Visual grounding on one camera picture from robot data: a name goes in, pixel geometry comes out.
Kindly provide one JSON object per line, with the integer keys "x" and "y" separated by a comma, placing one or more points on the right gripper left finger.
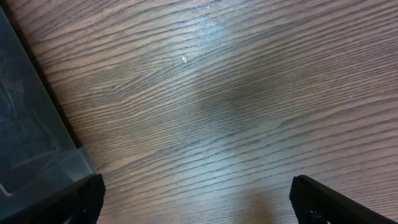
{"x": 81, "y": 202}

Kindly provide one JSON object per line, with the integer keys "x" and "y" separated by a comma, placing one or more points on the clear plastic storage bin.
{"x": 38, "y": 155}

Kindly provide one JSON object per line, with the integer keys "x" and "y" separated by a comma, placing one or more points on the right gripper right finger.
{"x": 314, "y": 202}

